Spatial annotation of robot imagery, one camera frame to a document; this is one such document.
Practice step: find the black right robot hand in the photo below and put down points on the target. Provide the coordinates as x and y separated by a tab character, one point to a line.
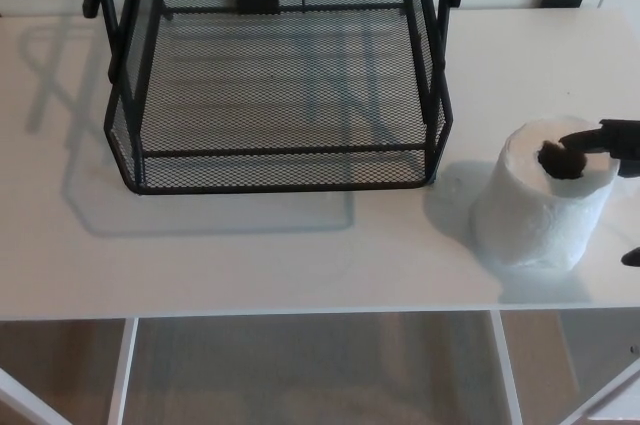
620	142

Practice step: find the white toilet paper roll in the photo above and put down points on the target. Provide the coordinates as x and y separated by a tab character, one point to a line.
535	220

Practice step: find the black mesh file tray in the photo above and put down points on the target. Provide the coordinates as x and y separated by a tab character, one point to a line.
280	147

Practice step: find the white metal desk leg frame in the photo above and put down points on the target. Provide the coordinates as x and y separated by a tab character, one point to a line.
506	375
121	375

